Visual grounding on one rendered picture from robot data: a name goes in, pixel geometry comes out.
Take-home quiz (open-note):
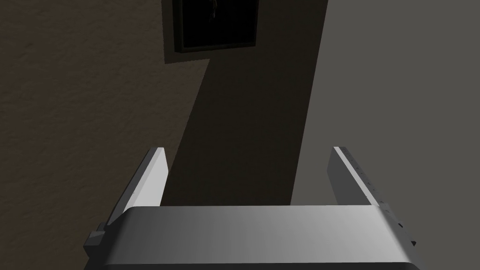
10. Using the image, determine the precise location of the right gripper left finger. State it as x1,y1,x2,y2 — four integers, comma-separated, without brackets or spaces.
107,147,168,226

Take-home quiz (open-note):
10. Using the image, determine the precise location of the dark framed wall picture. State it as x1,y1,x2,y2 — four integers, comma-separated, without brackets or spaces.
172,0,260,53

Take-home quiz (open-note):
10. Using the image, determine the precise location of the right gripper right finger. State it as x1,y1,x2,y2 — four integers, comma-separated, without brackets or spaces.
327,146,391,215

